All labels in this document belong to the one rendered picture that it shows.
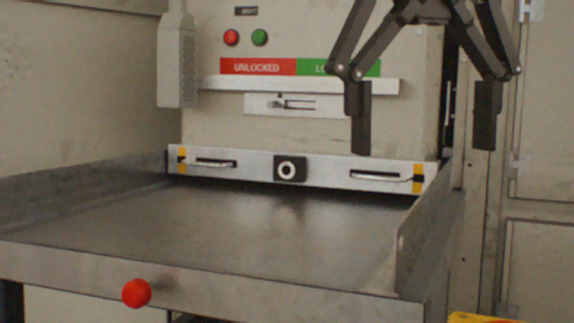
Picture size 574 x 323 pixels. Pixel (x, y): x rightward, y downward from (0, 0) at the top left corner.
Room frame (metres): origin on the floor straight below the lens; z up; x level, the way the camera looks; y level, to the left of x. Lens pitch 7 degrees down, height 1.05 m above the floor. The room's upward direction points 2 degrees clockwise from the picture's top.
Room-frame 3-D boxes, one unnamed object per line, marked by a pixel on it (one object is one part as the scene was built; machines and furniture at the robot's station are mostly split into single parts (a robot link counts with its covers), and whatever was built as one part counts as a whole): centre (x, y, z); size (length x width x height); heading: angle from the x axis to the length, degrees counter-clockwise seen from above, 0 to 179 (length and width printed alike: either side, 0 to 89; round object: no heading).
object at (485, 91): (0.58, -0.20, 1.03); 0.03 x 0.01 x 0.07; 18
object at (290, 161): (1.07, 0.00, 0.90); 0.06 x 0.03 x 0.05; 70
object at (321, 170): (1.11, -0.01, 0.90); 0.54 x 0.05 x 0.06; 70
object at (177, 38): (1.10, 0.21, 1.09); 0.08 x 0.05 x 0.17; 160
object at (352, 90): (0.53, -0.05, 1.05); 0.03 x 0.01 x 0.05; 108
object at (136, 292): (0.62, 0.16, 0.82); 0.04 x 0.03 x 0.03; 160
